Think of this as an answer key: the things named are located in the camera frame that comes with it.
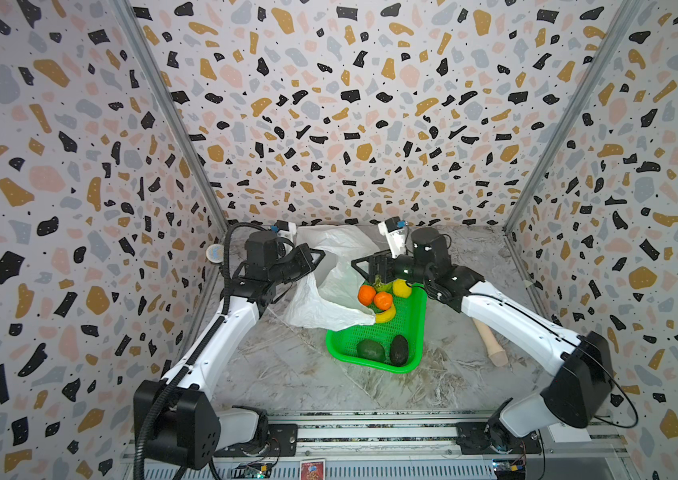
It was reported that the white label box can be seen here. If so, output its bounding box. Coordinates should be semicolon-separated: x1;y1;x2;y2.
548;423;592;444

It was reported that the round white desk lamp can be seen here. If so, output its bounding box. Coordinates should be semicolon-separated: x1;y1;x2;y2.
206;243;226;265

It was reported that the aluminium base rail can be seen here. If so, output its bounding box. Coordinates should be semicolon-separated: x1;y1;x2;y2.
119;410;634;480

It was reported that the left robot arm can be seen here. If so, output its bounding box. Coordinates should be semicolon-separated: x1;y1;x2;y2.
133;224;326;479

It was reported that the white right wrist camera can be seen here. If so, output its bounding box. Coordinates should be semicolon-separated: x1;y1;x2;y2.
378;216;408;259

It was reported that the red card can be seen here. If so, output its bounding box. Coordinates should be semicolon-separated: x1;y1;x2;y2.
299;459;326;480

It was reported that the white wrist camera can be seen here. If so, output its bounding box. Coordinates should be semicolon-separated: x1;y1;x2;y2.
378;216;408;259
271;220;297;241

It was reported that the green plastic basket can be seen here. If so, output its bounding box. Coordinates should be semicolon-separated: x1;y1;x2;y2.
326;280;427;374

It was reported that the bumpy green custard apple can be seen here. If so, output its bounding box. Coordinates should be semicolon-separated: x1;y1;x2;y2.
372;275;393;293

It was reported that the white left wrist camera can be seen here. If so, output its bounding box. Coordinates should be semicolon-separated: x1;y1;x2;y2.
271;220;297;241

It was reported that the dark brown avocado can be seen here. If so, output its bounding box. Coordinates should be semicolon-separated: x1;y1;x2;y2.
390;335;410;367

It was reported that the yellow banana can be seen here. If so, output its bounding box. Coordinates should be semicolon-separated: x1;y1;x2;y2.
375;304;397;324

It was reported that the orange tangerine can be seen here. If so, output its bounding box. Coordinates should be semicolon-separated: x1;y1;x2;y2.
373;291;394;311
357;284;377;306

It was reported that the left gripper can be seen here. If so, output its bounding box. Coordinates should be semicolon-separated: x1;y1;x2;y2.
268;244;324;287

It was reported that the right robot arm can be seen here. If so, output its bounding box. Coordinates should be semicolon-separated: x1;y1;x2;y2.
351;224;616;450

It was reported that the black corrugated cable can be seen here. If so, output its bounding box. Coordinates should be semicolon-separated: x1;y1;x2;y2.
133;221;268;480

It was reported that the yellow lemon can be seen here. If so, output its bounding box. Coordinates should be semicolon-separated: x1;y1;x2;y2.
392;279;413;299

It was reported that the white plastic bag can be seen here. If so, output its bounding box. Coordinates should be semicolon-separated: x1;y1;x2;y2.
284;225;378;331

